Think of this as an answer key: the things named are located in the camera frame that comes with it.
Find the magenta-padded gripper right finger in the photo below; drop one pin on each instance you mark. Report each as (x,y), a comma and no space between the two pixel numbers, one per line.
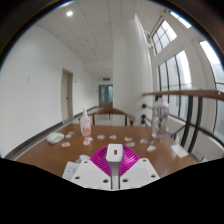
(141,171)

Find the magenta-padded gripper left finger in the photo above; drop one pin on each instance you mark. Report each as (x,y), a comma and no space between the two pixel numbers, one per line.
(87,173)

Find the white charger block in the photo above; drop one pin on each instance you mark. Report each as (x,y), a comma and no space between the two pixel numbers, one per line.
(115,154)

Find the small flat printed sticker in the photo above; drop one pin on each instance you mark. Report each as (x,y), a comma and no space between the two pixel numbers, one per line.
(101,136)
(151,148)
(143,141)
(68,136)
(86,142)
(72,132)
(89,138)
(130,144)
(113,136)
(66,144)
(128,138)

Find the white paper card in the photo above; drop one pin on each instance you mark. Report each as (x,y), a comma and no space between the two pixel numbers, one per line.
(180,150)

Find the white bottle with orange label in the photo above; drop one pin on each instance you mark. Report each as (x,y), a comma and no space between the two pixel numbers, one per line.
(85,125)

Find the white computer mouse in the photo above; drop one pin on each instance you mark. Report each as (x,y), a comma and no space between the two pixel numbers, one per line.
(55,137)

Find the clear plastic drink bottle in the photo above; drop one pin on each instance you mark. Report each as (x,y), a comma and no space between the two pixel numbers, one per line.
(160,118)

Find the brown wooden chair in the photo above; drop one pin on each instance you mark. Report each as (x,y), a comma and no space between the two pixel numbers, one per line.
(111,113)

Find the beige side door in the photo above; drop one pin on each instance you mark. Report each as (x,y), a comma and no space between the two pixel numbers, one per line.
(66,96)

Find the glass double door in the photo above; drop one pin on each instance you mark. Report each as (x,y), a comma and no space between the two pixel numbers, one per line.
(106,96)

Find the wooden handrail with black posts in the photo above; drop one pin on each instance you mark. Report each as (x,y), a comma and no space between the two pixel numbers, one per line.
(196,113)

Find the round ceiling light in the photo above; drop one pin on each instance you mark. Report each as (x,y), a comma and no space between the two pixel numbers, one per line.
(69,13)

